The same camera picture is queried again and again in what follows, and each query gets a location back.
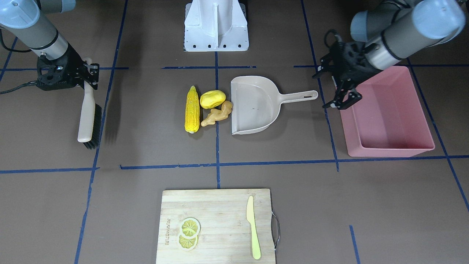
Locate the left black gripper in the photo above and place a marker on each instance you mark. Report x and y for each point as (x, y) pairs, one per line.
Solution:
(353, 76)

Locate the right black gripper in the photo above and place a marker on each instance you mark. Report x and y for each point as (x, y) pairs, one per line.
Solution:
(76, 64)

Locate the beige hand brush black bristles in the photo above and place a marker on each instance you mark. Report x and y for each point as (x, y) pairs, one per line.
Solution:
(86, 129)

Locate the beige plastic dustpan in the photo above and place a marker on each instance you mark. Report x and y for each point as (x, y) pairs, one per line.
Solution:
(257, 102)

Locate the yellow toy corn cob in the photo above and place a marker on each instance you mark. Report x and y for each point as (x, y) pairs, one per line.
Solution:
(192, 111)

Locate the tan toy ginger root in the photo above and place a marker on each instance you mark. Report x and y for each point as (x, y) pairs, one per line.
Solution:
(218, 115)

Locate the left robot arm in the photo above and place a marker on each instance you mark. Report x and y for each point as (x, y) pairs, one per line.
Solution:
(383, 37)

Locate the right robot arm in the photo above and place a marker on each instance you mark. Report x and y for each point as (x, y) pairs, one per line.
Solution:
(27, 20)

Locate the pink plastic bin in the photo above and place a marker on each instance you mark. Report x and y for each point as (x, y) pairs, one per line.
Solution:
(388, 121)

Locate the yellow plastic knife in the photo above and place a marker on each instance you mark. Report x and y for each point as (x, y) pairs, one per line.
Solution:
(250, 216)

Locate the wooden cutting board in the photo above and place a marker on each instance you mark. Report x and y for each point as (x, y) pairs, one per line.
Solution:
(225, 234)

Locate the upper lemon slice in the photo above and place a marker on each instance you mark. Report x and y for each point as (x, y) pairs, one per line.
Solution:
(190, 227)

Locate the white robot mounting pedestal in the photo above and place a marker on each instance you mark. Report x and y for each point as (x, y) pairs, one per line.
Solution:
(216, 26)

